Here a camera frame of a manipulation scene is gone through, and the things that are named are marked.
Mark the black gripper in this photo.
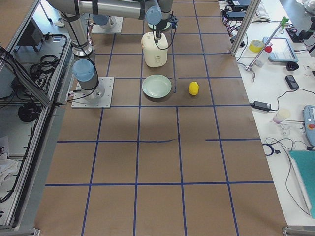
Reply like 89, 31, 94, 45
155, 11, 171, 40

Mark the white rice cooker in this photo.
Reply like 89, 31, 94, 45
141, 32, 168, 68

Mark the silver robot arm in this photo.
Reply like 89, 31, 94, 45
48, 0, 173, 99
48, 0, 178, 45

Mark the right green plate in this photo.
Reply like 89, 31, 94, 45
142, 75, 172, 98

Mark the yellow lemon toy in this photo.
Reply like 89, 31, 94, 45
188, 81, 199, 96

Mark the yellow tape roll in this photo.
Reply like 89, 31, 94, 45
249, 40, 264, 53

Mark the red cap squeeze bottle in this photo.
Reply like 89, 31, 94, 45
255, 45, 273, 67

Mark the blue teach pendant tablet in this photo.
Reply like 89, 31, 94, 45
268, 37, 298, 63

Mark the black power adapter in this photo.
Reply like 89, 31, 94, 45
250, 101, 271, 112

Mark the metal rod stand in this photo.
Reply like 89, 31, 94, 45
244, 17, 289, 81

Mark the black round cap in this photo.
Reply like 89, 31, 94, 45
286, 61, 299, 72

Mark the black phone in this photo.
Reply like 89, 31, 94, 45
285, 75, 299, 90

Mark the plastic cup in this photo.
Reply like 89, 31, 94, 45
273, 108, 291, 124

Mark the teal tray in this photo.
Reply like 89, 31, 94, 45
289, 150, 315, 219

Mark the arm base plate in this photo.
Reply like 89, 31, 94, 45
71, 77, 114, 109
92, 15, 123, 34

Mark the aluminium frame post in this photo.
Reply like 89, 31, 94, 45
230, 0, 261, 56

